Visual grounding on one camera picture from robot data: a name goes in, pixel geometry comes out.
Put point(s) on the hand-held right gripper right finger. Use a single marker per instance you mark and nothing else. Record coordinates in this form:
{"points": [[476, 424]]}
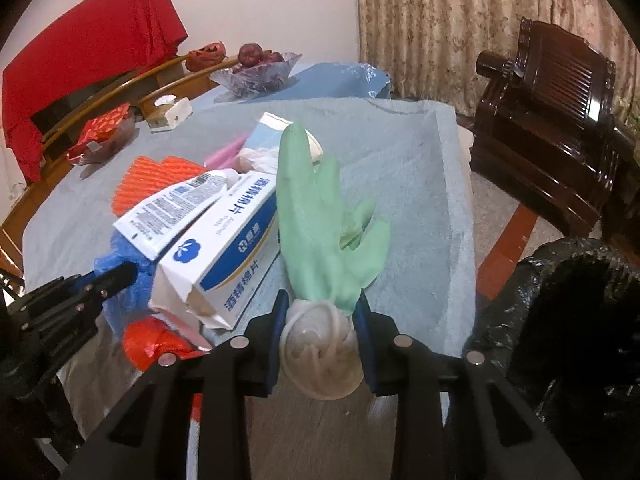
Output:
{"points": [[365, 345]]}

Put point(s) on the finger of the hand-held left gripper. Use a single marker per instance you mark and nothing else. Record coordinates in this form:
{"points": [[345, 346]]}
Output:
{"points": [[112, 277], [65, 302]]}

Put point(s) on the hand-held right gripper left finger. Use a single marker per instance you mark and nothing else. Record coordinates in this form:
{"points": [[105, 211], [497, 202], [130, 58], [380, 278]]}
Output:
{"points": [[274, 360]]}

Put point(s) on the blue mesh cap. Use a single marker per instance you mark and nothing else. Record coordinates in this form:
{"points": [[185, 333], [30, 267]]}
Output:
{"points": [[127, 285]]}

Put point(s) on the red plastic bag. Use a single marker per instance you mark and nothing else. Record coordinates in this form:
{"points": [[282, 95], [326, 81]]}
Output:
{"points": [[150, 342]]}

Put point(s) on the white squeeze tube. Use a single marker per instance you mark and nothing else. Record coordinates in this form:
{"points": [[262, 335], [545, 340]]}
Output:
{"points": [[165, 210]]}

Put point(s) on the orange foam net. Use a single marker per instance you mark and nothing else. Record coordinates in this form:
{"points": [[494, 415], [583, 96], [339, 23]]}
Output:
{"points": [[137, 185]]}

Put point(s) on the white and blue cardboard box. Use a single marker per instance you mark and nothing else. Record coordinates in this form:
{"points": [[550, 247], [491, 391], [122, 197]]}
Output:
{"points": [[225, 255]]}

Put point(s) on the green rubber glove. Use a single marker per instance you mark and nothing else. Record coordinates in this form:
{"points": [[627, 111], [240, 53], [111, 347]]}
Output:
{"points": [[310, 220]]}

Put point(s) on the bin with black bag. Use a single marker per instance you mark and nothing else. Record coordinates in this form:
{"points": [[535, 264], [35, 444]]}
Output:
{"points": [[565, 335]]}

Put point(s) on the red patterned packet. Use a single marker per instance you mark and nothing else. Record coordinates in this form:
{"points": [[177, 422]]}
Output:
{"points": [[97, 132]]}

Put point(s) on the white tissue box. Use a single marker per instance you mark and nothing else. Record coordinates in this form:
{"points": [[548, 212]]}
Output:
{"points": [[172, 112]]}

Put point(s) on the crumpled white tissue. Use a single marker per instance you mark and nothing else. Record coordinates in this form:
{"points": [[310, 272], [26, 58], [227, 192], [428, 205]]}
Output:
{"points": [[257, 160]]}

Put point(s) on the wooden bench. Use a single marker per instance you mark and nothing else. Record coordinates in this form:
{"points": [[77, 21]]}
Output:
{"points": [[125, 85]]}

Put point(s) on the white and blue paper cup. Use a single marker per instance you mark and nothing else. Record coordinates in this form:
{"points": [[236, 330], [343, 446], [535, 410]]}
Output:
{"points": [[265, 132]]}

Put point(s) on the white scalloped table cover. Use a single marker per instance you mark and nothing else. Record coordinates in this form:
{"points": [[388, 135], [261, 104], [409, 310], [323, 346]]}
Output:
{"points": [[465, 147]]}

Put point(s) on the red cloth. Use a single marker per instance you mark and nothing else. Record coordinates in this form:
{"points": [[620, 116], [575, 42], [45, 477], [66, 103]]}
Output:
{"points": [[90, 45]]}

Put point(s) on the crumpled orange-red bag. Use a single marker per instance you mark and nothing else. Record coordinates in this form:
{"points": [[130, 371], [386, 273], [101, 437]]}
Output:
{"points": [[205, 56]]}

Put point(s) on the glass fruit bowl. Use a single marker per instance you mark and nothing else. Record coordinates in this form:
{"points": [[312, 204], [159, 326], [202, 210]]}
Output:
{"points": [[260, 80]]}

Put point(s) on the red apple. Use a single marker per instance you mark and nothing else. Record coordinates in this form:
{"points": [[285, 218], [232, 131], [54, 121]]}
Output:
{"points": [[250, 55], [276, 56]]}

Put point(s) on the blue plastic sheet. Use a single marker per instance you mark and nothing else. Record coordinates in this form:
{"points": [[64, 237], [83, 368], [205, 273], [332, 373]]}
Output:
{"points": [[330, 82]]}

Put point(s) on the dark wooden armchair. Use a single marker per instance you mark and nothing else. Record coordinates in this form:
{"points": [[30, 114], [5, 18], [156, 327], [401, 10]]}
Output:
{"points": [[545, 125]]}

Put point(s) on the beige patterned curtain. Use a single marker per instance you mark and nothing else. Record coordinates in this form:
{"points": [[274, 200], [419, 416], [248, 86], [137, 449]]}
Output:
{"points": [[475, 10]]}

